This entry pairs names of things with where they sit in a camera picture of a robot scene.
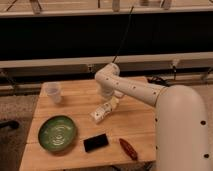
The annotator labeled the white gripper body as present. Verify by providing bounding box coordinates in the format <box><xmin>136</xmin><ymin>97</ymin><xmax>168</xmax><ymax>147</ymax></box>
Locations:
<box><xmin>98</xmin><ymin>85</ymin><xmax>124</xmax><ymax>100</ymax></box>

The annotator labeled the white plastic bottle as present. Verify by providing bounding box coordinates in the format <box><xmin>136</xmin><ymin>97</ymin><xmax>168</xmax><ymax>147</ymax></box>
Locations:
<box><xmin>91</xmin><ymin>97</ymin><xmax>119</xmax><ymax>123</ymax></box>

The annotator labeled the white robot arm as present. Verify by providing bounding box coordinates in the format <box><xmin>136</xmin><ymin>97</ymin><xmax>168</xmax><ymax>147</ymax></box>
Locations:
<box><xmin>95</xmin><ymin>63</ymin><xmax>213</xmax><ymax>171</ymax></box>

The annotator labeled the black rectangular sponge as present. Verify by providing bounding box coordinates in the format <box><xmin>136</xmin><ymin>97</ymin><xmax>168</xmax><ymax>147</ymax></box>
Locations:
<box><xmin>83</xmin><ymin>134</ymin><xmax>109</xmax><ymax>152</ymax></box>

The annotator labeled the clear plastic cup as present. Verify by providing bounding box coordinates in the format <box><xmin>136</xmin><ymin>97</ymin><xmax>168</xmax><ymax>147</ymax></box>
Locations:
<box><xmin>44</xmin><ymin>82</ymin><xmax>62</xmax><ymax>103</ymax></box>

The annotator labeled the dark red oblong object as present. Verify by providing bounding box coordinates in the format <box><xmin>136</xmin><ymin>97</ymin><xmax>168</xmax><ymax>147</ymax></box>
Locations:
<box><xmin>119</xmin><ymin>138</ymin><xmax>138</xmax><ymax>161</ymax></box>

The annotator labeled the green ceramic plate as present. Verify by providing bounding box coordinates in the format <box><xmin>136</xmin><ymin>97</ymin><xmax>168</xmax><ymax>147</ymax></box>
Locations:
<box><xmin>38</xmin><ymin>115</ymin><xmax>77</xmax><ymax>153</ymax></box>

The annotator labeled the black cable bundle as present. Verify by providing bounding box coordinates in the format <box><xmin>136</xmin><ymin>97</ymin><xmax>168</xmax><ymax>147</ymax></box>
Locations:
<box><xmin>148</xmin><ymin>75</ymin><xmax>173</xmax><ymax>88</ymax></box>

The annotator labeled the black hanging cable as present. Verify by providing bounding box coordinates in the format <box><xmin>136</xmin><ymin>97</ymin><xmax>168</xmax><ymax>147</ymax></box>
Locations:
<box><xmin>111</xmin><ymin>5</ymin><xmax>135</xmax><ymax>64</ymax></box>

